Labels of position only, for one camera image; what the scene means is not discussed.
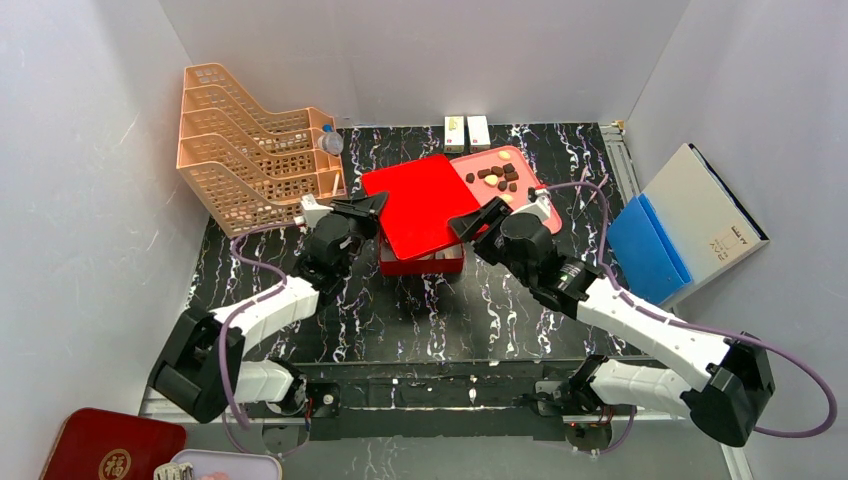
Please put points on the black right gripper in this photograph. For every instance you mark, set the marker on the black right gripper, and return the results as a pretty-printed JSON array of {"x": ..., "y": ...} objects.
[{"x": 490, "y": 225}]

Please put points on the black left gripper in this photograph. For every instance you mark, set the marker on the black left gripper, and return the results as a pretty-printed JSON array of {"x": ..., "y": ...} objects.
[{"x": 357, "y": 214}]

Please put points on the red chocolate box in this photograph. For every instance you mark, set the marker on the red chocolate box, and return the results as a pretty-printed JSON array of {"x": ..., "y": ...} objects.
[{"x": 447, "y": 261}]

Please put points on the pink plastic tray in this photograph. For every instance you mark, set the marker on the pink plastic tray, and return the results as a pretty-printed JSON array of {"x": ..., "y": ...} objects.
[{"x": 515, "y": 170}]

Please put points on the red tin lid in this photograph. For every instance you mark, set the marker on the red tin lid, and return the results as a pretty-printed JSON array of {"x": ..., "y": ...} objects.
[{"x": 423, "y": 196}]

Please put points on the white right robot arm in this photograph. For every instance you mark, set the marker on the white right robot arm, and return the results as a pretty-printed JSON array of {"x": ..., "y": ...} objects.
[{"x": 722, "y": 385}]

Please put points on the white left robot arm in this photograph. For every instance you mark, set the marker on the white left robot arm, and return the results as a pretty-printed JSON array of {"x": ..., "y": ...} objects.
[{"x": 201, "y": 367}]

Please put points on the plastic water bottle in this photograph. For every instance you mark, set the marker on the plastic water bottle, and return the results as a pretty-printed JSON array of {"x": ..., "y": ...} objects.
[{"x": 331, "y": 141}]

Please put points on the orange plastic file rack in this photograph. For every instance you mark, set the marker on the orange plastic file rack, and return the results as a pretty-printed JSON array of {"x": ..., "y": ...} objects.
[{"x": 248, "y": 166}]

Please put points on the blue folder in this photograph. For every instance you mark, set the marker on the blue folder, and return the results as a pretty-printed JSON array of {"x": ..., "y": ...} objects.
[{"x": 651, "y": 264}]

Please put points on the dark red round tin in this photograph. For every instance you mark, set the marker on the dark red round tin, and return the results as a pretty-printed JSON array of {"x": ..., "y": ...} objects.
[{"x": 99, "y": 444}]

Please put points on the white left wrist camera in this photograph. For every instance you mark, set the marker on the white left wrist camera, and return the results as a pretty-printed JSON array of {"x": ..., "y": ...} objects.
[{"x": 311, "y": 212}]

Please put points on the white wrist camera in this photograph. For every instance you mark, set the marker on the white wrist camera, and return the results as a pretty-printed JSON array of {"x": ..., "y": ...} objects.
[
  {"x": 539, "y": 203},
  {"x": 311, "y": 212}
]

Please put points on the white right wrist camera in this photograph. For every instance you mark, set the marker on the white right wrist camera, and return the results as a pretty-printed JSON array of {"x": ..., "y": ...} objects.
[{"x": 539, "y": 203}]

